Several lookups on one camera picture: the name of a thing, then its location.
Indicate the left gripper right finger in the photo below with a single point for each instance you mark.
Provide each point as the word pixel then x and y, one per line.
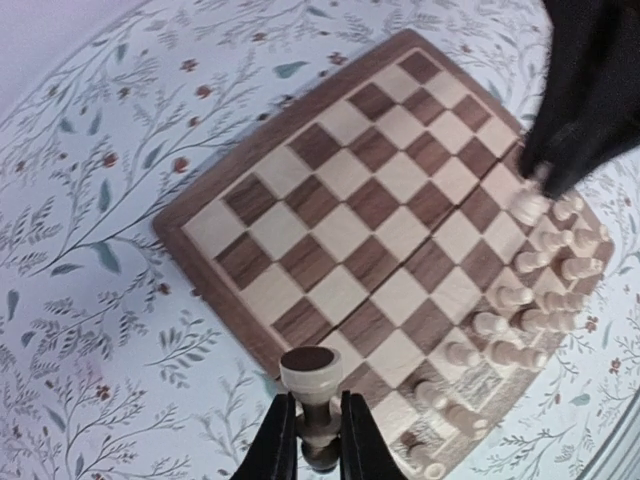
pixel 363 451

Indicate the standing light pawn piece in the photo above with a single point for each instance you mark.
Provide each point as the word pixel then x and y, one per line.
pixel 526 262

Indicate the wooden chess board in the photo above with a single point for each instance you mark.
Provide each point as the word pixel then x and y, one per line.
pixel 373 217

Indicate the light wooden bishop piece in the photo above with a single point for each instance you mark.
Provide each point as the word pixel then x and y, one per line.
pixel 580 267

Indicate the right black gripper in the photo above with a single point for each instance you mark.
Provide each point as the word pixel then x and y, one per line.
pixel 589 112

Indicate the light wooden king piece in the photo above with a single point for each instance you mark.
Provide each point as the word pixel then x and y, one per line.
pixel 507 353

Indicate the aluminium front rail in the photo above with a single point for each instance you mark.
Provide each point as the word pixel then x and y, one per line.
pixel 620 459

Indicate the floral patterned table mat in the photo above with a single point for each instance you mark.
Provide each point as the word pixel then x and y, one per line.
pixel 113 366

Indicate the light wooden pawn piece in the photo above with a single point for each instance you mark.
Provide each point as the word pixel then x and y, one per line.
pixel 427 393

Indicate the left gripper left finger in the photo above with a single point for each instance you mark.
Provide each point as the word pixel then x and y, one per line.
pixel 272 454

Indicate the light wooden rook piece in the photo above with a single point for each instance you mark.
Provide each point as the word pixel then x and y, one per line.
pixel 585 238

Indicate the light wooden queen piece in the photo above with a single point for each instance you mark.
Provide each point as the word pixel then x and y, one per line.
pixel 534 320

